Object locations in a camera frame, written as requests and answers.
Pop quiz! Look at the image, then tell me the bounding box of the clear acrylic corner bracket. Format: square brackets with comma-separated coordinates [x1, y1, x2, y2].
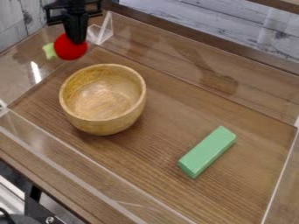
[87, 12, 114, 46]

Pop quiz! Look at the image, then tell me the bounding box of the red plush fruit green stem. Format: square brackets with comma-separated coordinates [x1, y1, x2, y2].
[42, 33, 89, 60]

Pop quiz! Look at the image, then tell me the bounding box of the green rectangular block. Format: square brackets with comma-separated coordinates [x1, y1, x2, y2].
[178, 126, 238, 179]

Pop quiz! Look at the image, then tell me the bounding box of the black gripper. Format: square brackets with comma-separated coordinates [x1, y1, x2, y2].
[43, 0, 103, 45]

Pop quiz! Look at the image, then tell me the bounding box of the black table leg frame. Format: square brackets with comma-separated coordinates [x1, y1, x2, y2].
[24, 185, 66, 224]

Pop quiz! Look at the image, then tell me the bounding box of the clear acrylic tray wall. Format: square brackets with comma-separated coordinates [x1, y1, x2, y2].
[0, 101, 195, 224]

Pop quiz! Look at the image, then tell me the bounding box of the wooden bowl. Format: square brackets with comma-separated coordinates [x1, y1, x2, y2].
[59, 64, 146, 136]

